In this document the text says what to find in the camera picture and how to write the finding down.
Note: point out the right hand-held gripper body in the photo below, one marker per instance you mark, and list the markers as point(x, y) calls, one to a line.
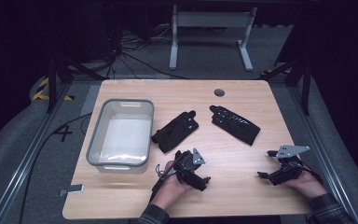
point(287, 172)

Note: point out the aluminium floor rail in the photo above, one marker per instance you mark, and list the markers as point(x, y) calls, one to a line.
point(28, 158)
point(317, 140)

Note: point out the grey round table grommet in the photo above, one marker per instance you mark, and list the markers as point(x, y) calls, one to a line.
point(219, 92)

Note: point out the plain black glove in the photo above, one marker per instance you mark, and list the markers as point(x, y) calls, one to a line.
point(175, 132)

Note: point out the black metal stand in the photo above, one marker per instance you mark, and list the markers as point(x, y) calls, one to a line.
point(306, 84)
point(52, 84)

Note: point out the small metal bracket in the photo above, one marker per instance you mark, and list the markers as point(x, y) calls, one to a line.
point(73, 189)

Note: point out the person's right hand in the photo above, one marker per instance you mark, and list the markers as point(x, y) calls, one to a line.
point(307, 185)

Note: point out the black glove with white print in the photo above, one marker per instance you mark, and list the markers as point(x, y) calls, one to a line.
point(236, 126)

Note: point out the yellow black hazard tape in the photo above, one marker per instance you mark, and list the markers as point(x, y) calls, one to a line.
point(40, 90)

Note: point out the white metal stand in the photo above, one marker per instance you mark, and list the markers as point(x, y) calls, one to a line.
point(213, 20)

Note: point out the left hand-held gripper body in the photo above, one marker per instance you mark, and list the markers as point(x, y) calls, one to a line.
point(188, 169)

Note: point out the person's left hand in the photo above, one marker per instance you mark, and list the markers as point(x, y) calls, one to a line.
point(169, 189)

